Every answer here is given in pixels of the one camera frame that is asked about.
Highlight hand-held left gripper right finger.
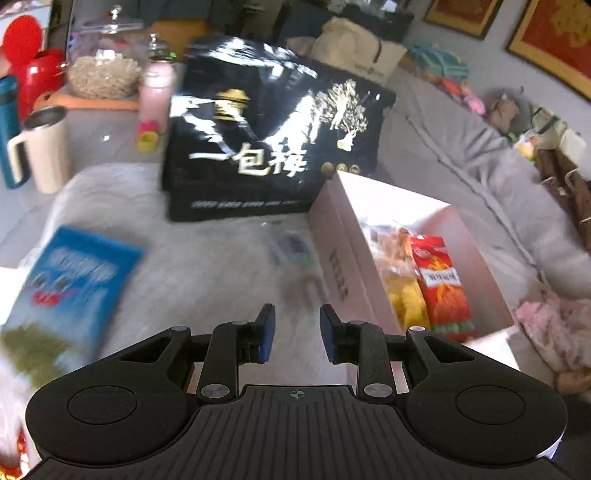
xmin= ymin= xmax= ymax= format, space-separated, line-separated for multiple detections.
xmin=320 ymin=304 xmax=472 ymax=403

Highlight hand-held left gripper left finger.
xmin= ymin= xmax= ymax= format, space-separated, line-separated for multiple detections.
xmin=121 ymin=304 xmax=277 ymax=403

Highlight pink cardboard box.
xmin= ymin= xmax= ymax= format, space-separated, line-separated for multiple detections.
xmin=307 ymin=171 xmax=523 ymax=371

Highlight orange biscuit roll pack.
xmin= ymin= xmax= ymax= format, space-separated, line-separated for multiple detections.
xmin=362 ymin=224 xmax=417 ymax=298

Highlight red snack bag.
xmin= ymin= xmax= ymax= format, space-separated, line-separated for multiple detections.
xmin=409 ymin=234 xmax=476 ymax=343

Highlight clear small packet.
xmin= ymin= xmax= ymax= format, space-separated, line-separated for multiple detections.
xmin=260 ymin=220 xmax=325 ymax=306

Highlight white lace tablecloth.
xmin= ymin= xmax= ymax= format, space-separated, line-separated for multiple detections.
xmin=0 ymin=161 xmax=523 ymax=480

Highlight large black snack bag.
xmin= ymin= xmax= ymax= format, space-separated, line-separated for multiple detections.
xmin=160 ymin=36 xmax=398 ymax=223

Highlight blue seaweed snack packet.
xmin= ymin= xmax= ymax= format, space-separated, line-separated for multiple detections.
xmin=0 ymin=225 xmax=147 ymax=385

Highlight grey sofa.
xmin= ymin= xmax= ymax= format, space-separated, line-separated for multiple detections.
xmin=378 ymin=69 xmax=591 ymax=303

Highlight pink floral cloth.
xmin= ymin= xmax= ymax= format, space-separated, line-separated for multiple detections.
xmin=514 ymin=290 xmax=591 ymax=394

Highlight pink bottle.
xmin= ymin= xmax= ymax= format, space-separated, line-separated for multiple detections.
xmin=137 ymin=62 xmax=177 ymax=136

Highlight yellow stuffed toy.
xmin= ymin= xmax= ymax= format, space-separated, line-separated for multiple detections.
xmin=513 ymin=131 xmax=541 ymax=161

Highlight orange pink clothes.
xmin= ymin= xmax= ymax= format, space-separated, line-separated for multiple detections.
xmin=433 ymin=76 xmax=486 ymax=114

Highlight brown jacket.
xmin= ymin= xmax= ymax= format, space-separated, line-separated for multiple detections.
xmin=537 ymin=148 xmax=591 ymax=253

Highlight grey stuffed toy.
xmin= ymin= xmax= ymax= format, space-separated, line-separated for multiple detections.
xmin=482 ymin=90 xmax=533 ymax=133

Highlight beige tote bag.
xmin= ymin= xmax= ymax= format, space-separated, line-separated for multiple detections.
xmin=310 ymin=16 xmax=410 ymax=86

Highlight white mug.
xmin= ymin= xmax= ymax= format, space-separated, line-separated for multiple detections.
xmin=7 ymin=105 xmax=71 ymax=195

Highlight orange tray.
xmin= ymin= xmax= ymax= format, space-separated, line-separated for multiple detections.
xmin=46 ymin=87 xmax=142 ymax=112

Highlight folded teal clothes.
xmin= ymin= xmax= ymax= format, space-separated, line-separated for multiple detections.
xmin=405 ymin=42 xmax=472 ymax=80

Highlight small glass jar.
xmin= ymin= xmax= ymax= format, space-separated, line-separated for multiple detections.
xmin=147 ymin=33 xmax=175 ymax=64

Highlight glass jar of nuts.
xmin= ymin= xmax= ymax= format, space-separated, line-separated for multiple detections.
xmin=67 ymin=4 xmax=144 ymax=100

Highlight green white stuffed toy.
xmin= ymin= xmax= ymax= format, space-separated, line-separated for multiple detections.
xmin=526 ymin=104 xmax=587 ymax=154

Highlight teal bottle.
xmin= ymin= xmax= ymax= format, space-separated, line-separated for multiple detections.
xmin=0 ymin=75 xmax=31 ymax=189

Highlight red mouse-ear container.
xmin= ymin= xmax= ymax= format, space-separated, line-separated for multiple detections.
xmin=0 ymin=15 xmax=66 ymax=110

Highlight small framed picture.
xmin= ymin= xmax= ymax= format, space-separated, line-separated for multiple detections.
xmin=422 ymin=0 xmax=504 ymax=40

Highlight large red framed picture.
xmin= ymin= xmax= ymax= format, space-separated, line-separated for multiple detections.
xmin=504 ymin=0 xmax=591 ymax=101

